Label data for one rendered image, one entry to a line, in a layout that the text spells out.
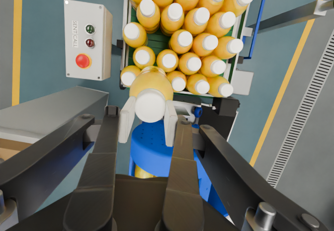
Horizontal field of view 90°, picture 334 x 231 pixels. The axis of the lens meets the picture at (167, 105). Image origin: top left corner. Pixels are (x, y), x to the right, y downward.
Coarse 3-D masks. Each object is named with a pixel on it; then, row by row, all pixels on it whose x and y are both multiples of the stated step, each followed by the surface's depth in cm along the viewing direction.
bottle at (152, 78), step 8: (144, 72) 28; (152, 72) 26; (160, 72) 30; (136, 80) 25; (144, 80) 24; (152, 80) 24; (160, 80) 24; (168, 80) 27; (136, 88) 24; (144, 88) 23; (152, 88) 22; (160, 88) 23; (168, 88) 25; (136, 96) 23; (168, 96) 24
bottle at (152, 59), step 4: (140, 48) 50; (144, 48) 49; (148, 48) 50; (136, 52) 49; (148, 52) 49; (152, 52) 51; (152, 56) 50; (152, 60) 51; (136, 64) 51; (140, 64) 50; (144, 64) 49; (148, 64) 50; (152, 64) 52; (140, 68) 53
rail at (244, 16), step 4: (248, 8) 57; (244, 12) 59; (244, 16) 58; (244, 20) 58; (240, 24) 61; (244, 24) 58; (240, 28) 60; (244, 28) 59; (240, 32) 60; (240, 36) 60; (236, 56) 61; (232, 60) 64; (236, 60) 61; (232, 64) 64; (236, 64) 62; (232, 68) 63; (232, 72) 63; (232, 76) 63; (228, 80) 66; (232, 80) 63
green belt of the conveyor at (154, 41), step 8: (136, 16) 63; (160, 32) 65; (152, 40) 70; (160, 40) 66; (168, 40) 66; (152, 48) 66; (160, 48) 71; (128, 56) 66; (128, 64) 67; (128, 88) 70; (184, 88) 71; (192, 96) 74; (200, 96) 73; (208, 96) 73
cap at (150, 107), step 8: (144, 96) 20; (152, 96) 20; (160, 96) 20; (136, 104) 20; (144, 104) 20; (152, 104) 20; (160, 104) 20; (136, 112) 21; (144, 112) 21; (152, 112) 21; (160, 112) 21; (144, 120) 21; (152, 120) 21
